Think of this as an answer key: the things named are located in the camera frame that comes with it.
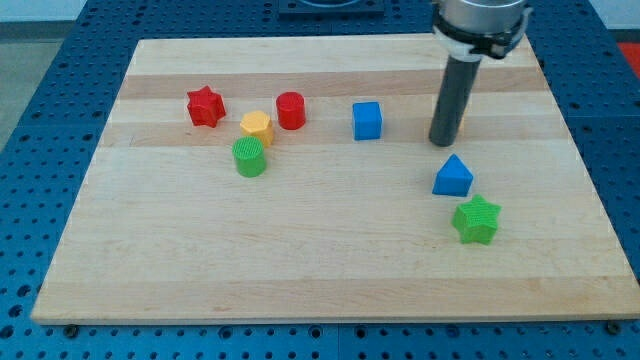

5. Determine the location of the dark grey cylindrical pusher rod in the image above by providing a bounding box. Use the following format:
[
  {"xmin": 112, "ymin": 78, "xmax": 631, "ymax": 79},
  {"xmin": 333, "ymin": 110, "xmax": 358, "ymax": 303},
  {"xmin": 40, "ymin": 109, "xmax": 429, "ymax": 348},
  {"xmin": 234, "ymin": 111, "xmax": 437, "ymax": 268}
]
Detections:
[{"xmin": 429, "ymin": 56, "xmax": 480, "ymax": 147}]

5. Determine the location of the wooden board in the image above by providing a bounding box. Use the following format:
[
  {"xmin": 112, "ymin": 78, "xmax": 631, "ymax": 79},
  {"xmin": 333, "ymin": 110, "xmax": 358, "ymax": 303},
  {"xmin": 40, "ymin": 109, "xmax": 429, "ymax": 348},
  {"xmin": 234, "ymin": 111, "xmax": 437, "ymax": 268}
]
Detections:
[{"xmin": 31, "ymin": 34, "xmax": 639, "ymax": 325}]

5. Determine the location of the blue cube block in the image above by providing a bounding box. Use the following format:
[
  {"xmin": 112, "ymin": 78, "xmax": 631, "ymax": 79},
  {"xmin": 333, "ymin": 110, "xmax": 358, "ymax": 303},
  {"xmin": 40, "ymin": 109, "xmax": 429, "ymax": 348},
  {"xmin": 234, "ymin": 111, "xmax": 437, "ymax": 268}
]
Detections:
[{"xmin": 352, "ymin": 102, "xmax": 383, "ymax": 141}]

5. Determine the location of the blue triangle block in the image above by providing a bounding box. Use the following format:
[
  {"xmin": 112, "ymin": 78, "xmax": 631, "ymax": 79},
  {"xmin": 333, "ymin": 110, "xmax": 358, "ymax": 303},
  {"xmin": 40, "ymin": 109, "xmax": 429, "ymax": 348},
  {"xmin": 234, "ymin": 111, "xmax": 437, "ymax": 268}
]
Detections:
[{"xmin": 432, "ymin": 154, "xmax": 474, "ymax": 197}]

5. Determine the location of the green cylinder block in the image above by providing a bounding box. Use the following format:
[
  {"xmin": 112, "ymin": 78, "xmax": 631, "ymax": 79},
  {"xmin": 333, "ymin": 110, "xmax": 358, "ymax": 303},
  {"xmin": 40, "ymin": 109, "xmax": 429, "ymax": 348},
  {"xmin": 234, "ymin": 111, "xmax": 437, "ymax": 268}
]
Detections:
[{"xmin": 232, "ymin": 136, "xmax": 266, "ymax": 178}]

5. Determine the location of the red cylinder block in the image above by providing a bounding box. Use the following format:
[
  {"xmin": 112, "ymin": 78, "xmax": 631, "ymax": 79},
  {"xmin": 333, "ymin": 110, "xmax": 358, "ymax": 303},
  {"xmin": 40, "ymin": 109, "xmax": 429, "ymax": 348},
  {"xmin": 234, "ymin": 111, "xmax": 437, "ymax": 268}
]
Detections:
[{"xmin": 276, "ymin": 91, "xmax": 306, "ymax": 130}]

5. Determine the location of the yellow hexagon block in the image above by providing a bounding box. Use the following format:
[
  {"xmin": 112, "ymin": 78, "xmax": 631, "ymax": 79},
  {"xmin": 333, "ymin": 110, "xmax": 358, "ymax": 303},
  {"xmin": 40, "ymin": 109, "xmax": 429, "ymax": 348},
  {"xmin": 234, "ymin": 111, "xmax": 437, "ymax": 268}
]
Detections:
[{"xmin": 240, "ymin": 111, "xmax": 274, "ymax": 148}]

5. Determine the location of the green star block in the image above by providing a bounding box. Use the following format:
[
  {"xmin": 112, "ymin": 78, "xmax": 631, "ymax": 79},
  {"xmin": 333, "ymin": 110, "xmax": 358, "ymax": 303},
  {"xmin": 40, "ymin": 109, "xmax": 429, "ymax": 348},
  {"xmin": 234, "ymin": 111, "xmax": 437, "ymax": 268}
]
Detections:
[{"xmin": 451, "ymin": 194, "xmax": 502, "ymax": 245}]

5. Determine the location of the red star block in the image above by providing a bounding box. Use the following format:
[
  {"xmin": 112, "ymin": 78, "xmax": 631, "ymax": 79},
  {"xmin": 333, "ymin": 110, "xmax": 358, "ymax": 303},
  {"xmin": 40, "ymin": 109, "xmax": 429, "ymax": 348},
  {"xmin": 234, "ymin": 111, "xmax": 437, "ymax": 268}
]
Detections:
[{"xmin": 187, "ymin": 86, "xmax": 226, "ymax": 128}]

